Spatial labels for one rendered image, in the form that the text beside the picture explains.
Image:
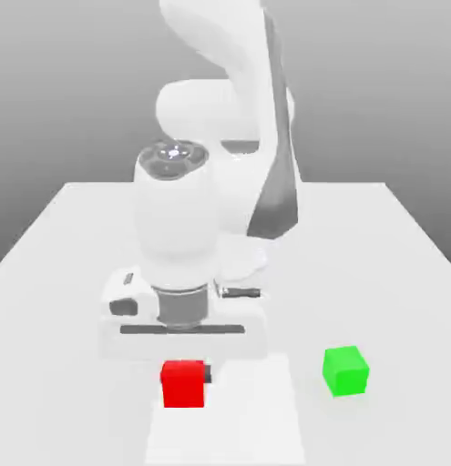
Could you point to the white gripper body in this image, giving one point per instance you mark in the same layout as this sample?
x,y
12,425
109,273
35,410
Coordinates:
x,y
181,344

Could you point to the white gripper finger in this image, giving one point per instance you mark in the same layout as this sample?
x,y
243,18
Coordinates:
x,y
208,374

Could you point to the small green cube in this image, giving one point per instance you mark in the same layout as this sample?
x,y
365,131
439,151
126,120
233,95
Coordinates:
x,y
344,371

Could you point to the small red cube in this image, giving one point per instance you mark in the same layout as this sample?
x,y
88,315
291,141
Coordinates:
x,y
182,385

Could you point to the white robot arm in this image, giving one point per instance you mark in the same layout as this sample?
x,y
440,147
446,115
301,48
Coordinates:
x,y
174,225

